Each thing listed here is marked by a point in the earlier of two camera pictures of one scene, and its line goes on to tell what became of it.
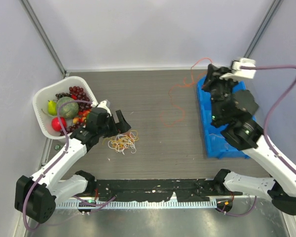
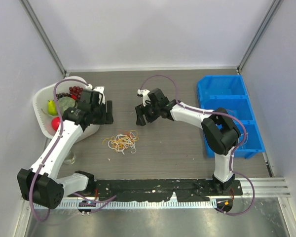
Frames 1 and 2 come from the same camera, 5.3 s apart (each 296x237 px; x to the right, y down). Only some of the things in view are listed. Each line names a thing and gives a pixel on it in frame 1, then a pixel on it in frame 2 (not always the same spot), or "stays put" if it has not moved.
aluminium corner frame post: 269,16 stays put
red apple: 55,124 stays put
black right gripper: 212,76 to 141,110
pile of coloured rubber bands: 120,142 stays put
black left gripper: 122,127 to 106,118
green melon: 68,110 stays put
